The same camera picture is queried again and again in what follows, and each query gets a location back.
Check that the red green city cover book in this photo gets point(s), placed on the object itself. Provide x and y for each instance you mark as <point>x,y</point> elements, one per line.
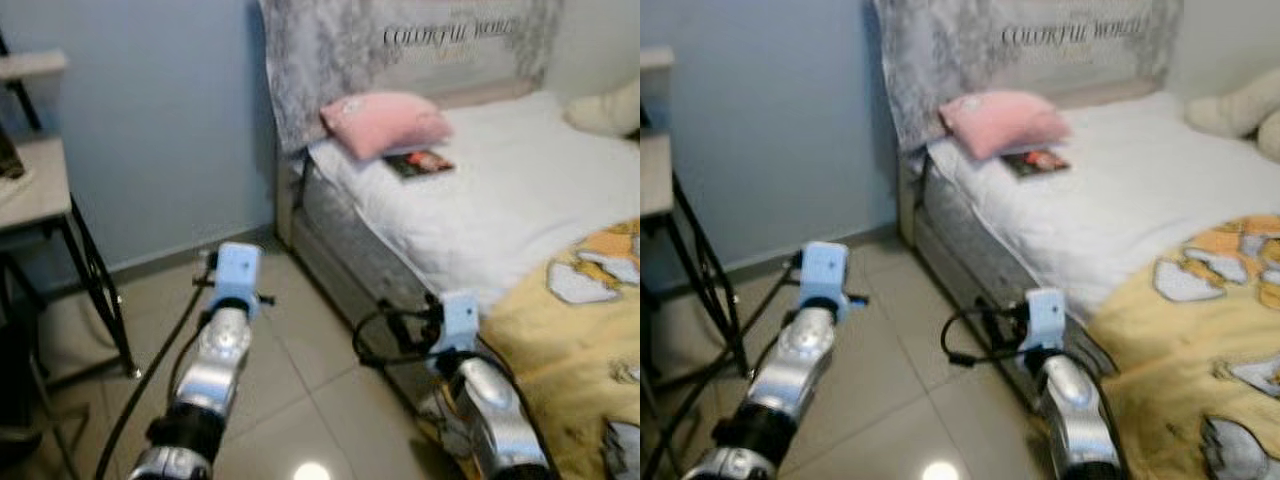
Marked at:
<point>1038,162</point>
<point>420,163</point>

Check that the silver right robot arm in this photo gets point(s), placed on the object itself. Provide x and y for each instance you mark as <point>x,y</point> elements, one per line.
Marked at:
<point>1075,410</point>
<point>495,410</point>

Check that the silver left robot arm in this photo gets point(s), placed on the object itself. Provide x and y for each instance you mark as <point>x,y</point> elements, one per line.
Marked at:
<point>210,370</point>
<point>790,375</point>

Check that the white bed sheet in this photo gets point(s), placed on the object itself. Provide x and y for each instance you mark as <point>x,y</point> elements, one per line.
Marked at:
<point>500,210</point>
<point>1130,210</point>

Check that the yellow cartoon egg blanket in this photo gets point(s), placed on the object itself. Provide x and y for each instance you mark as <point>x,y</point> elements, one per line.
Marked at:
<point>1190,370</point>
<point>570,360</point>

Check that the pink pillow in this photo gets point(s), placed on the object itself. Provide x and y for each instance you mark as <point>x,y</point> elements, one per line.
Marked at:
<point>1005,122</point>
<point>385,122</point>

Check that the cream plush pillow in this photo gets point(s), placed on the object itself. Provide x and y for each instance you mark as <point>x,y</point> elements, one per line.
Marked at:
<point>605,110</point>
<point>1270,138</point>
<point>1235,105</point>

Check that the grey printed headboard cover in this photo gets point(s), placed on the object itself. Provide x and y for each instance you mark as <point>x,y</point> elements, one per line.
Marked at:
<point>340,45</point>
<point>950,45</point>

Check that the dark item on shelf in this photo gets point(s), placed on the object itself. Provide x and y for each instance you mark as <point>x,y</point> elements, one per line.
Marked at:
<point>8,155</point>

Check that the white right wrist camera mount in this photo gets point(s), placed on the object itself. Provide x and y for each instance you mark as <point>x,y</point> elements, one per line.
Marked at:
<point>460,320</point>
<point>1045,318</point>

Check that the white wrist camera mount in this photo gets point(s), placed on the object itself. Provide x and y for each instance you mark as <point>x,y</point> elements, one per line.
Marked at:
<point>825,278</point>
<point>238,278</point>
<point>1045,318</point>
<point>460,320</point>

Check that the grey fabric bed frame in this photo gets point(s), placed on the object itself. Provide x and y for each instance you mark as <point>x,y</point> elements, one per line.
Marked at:
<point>345,235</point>
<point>960,240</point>

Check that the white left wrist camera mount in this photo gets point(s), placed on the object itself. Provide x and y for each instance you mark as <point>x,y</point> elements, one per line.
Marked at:
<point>825,278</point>
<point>238,278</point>

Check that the white shelf black metal frame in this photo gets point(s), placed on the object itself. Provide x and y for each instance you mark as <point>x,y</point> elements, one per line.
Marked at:
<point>40,185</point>
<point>655,175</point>

